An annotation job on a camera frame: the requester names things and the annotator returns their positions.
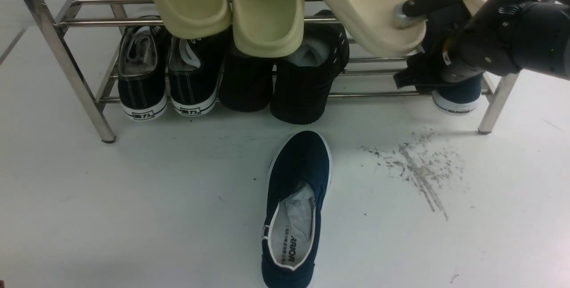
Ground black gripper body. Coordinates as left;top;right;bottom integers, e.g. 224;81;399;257
394;0;539;89

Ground navy slip-on shoe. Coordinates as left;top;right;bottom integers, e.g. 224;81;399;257
432;73;483;116
261;130;332;288

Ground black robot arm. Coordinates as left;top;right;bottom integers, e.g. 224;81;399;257
393;0;570;89

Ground stainless steel shoe rack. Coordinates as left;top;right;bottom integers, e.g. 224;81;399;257
23;0;519;144

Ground cream slipper left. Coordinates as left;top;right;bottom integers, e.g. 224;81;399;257
323;0;426;57

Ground black slip-on shoe right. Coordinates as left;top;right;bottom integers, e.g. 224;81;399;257
269;24;350;125

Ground black slip-on shoe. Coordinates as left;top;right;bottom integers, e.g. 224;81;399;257
218;41;275;112
269;24;350;125

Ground yellow-green slipper right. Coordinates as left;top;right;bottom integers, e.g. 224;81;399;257
232;0;305;58

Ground black slip-on shoe left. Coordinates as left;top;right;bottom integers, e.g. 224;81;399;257
218;41;275;112

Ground black canvas sneaker right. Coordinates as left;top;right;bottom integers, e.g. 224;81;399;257
167;28;232;117

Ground black canvas sneaker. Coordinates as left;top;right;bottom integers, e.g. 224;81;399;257
117;25;171;122
167;28;232;117

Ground black canvas sneaker left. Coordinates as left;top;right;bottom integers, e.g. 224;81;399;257
117;25;171;122

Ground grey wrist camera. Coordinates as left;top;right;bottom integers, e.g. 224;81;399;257
392;0;464;28

